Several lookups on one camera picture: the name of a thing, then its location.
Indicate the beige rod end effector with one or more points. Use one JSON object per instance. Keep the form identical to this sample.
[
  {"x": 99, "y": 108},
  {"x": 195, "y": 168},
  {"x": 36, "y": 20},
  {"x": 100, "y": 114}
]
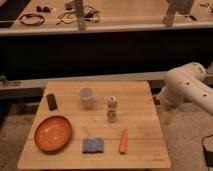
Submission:
[{"x": 167, "y": 115}]

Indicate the small white labelled bottle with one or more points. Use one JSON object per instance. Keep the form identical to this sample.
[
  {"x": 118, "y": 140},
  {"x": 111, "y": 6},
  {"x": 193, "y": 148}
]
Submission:
[{"x": 111, "y": 108}]

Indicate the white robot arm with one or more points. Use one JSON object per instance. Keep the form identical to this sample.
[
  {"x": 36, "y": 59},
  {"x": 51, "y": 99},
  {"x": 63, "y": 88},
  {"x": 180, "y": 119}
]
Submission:
[{"x": 185, "y": 82}]

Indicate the wooden table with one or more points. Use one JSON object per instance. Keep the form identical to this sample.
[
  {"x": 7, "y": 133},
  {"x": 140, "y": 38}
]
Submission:
[{"x": 136, "y": 113}]

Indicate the black box at right edge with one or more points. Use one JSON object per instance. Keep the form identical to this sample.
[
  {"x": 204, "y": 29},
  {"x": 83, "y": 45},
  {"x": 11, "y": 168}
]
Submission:
[{"x": 208, "y": 154}]

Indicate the orange carrot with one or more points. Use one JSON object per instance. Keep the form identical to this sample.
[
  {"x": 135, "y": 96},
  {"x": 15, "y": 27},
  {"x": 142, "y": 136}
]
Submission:
[{"x": 123, "y": 142}]

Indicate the blue sponge cloth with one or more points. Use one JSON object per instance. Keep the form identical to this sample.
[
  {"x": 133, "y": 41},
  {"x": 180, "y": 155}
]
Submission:
[{"x": 93, "y": 146}]

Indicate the translucent plastic cup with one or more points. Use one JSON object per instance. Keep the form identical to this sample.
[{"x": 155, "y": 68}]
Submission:
[{"x": 86, "y": 97}]

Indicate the black rectangular block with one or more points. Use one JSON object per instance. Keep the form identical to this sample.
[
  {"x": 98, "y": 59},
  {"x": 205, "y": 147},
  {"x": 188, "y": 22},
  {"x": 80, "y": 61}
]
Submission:
[{"x": 51, "y": 100}]

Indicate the orange plastic bowl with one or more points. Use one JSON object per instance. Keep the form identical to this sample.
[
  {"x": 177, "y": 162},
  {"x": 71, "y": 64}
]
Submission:
[{"x": 53, "y": 133}]

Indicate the small black objects on bench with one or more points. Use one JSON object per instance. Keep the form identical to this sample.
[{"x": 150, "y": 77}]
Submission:
[{"x": 43, "y": 9}]

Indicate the grey metal post right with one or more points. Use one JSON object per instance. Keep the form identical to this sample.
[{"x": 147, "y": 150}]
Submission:
[{"x": 182, "y": 6}]

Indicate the grey metal post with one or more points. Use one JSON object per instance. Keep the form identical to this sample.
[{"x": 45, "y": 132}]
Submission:
[
  {"x": 182, "y": 6},
  {"x": 79, "y": 10}
]

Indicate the grey metal post left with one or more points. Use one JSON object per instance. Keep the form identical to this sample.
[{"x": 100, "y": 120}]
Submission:
[{"x": 79, "y": 10}]

